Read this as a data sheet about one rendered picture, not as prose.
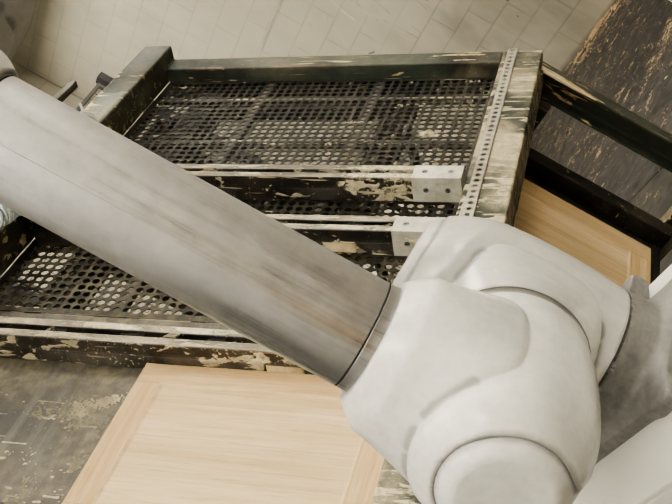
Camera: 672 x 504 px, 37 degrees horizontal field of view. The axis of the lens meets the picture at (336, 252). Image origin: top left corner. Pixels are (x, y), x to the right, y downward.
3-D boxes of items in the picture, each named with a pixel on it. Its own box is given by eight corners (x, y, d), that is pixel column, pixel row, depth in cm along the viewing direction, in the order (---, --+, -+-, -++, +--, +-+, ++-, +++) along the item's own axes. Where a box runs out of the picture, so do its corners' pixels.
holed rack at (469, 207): (413, 441, 176) (413, 439, 176) (397, 440, 177) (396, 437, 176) (518, 50, 304) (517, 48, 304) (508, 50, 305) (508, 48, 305)
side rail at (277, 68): (501, 95, 306) (499, 61, 300) (173, 99, 337) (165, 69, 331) (504, 83, 312) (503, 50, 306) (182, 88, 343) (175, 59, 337)
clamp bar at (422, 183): (461, 207, 245) (454, 120, 232) (39, 198, 279) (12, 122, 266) (467, 185, 253) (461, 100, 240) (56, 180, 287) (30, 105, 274)
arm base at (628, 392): (700, 246, 107) (655, 221, 107) (678, 407, 93) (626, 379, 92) (607, 331, 121) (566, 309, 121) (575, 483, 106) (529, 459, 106)
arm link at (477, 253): (625, 261, 109) (449, 165, 108) (643, 342, 93) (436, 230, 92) (546, 370, 116) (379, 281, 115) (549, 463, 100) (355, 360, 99)
